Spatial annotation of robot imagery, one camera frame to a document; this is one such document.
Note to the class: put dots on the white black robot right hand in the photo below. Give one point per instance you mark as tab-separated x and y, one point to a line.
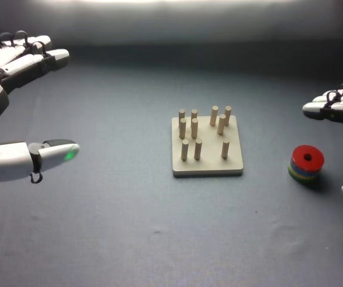
341	107

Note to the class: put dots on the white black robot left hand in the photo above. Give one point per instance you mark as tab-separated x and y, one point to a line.
15	64

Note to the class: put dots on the wooden peg board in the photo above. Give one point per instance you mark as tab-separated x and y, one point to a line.
207	163

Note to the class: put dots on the grey table cloth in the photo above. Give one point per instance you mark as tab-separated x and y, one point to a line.
129	224

